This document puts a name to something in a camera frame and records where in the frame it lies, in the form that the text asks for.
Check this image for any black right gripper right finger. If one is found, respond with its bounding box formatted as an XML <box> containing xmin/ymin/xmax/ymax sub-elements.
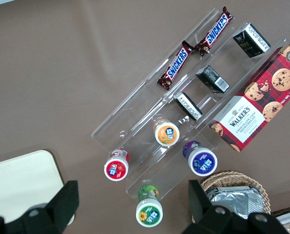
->
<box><xmin>181</xmin><ymin>179</ymin><xmax>290</xmax><ymax>234</ymax></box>

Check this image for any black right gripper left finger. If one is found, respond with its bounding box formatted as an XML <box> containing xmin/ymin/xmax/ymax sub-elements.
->
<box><xmin>0</xmin><ymin>179</ymin><xmax>80</xmax><ymax>234</ymax></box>

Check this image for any aluminium foil tray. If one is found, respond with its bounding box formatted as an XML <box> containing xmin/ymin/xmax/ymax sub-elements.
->
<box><xmin>205</xmin><ymin>185</ymin><xmax>258</xmax><ymax>220</ymax></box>

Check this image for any light wicker basket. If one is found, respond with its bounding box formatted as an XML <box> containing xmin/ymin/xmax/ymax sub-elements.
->
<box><xmin>199</xmin><ymin>170</ymin><xmax>272</xmax><ymax>234</ymax></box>

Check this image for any beige plastic tray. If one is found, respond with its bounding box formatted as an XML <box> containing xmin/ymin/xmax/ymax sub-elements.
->
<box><xmin>0</xmin><ymin>150</ymin><xmax>65</xmax><ymax>225</ymax></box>

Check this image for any purple lid gum jar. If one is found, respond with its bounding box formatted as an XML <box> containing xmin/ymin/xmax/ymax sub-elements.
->
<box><xmin>182</xmin><ymin>140</ymin><xmax>218</xmax><ymax>176</ymax></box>

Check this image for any green lid gum jar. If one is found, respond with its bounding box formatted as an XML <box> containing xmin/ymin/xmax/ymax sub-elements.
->
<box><xmin>135</xmin><ymin>184</ymin><xmax>164</xmax><ymax>228</ymax></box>

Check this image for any red lid gum jar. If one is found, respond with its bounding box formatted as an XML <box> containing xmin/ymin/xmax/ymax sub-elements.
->
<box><xmin>103</xmin><ymin>148</ymin><xmax>131</xmax><ymax>181</ymax></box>

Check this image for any orange lid gum jar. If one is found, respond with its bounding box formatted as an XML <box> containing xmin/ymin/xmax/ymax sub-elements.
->
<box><xmin>153</xmin><ymin>118</ymin><xmax>180</xmax><ymax>147</ymax></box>

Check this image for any white plastic bin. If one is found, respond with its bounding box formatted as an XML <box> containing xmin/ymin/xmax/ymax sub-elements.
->
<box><xmin>270</xmin><ymin>205</ymin><xmax>290</xmax><ymax>234</ymax></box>

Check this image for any clear acrylic stepped shelf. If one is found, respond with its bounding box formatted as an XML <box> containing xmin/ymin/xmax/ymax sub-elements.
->
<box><xmin>90</xmin><ymin>96</ymin><xmax>225</xmax><ymax>199</ymax></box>
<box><xmin>132</xmin><ymin>8</ymin><xmax>290</xmax><ymax>122</ymax></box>

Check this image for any small black box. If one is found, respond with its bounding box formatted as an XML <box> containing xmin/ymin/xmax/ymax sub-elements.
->
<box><xmin>195</xmin><ymin>65</ymin><xmax>231</xmax><ymax>95</ymax></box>
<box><xmin>232</xmin><ymin>23</ymin><xmax>271</xmax><ymax>59</ymax></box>
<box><xmin>173</xmin><ymin>92</ymin><xmax>203</xmax><ymax>121</ymax></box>

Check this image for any red Walkers shortbread box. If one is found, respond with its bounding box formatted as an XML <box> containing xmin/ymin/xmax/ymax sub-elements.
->
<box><xmin>208</xmin><ymin>43</ymin><xmax>290</xmax><ymax>153</ymax></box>

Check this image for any Snickers bar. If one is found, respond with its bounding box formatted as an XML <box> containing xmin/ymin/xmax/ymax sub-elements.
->
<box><xmin>194</xmin><ymin>6</ymin><xmax>234</xmax><ymax>55</ymax></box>
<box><xmin>158</xmin><ymin>40</ymin><xmax>194</xmax><ymax>91</ymax></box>

